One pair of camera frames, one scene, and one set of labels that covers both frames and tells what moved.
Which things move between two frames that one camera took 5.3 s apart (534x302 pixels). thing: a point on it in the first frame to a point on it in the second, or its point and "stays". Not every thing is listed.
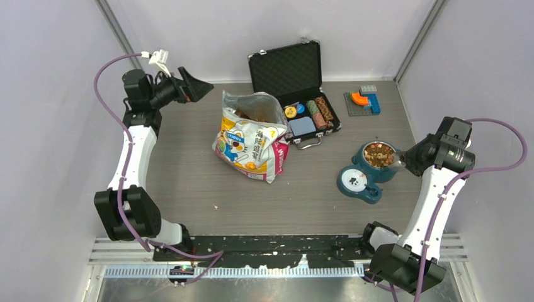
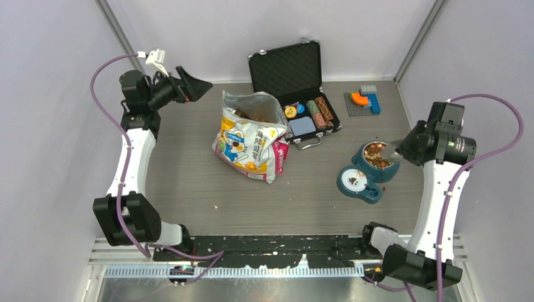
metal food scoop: [397, 164] to [391, 149]
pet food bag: [252, 137] stays
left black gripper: [194, 89] stays
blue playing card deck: [302, 126] stays
